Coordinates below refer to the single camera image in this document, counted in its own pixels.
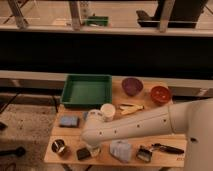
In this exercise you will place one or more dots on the green plastic tray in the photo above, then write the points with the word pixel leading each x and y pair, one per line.
pixel 86 91

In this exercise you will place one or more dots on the blue small cup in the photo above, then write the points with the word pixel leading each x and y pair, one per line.
pixel 85 114

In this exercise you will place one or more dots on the black handled tool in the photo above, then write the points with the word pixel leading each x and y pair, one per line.
pixel 167 149

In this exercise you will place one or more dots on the red bowl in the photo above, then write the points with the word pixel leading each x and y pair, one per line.
pixel 160 95

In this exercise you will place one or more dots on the green box on shelf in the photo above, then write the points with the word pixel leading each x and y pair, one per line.
pixel 97 20

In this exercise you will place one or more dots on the metal tin cup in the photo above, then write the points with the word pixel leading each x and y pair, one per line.
pixel 58 146

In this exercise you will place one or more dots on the white paper cup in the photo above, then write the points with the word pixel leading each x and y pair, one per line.
pixel 108 111

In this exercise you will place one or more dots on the light blue cloth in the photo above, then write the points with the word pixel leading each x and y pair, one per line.
pixel 121 150

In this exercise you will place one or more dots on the purple bowl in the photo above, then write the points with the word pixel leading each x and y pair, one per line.
pixel 132 86

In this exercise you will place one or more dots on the black eraser block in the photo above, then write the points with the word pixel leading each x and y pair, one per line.
pixel 83 153

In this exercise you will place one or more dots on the blue sponge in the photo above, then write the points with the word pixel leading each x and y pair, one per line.
pixel 69 121

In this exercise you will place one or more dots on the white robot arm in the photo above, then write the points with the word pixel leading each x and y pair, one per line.
pixel 194 119

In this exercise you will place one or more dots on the dark object on shelf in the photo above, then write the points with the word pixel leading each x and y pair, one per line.
pixel 185 14

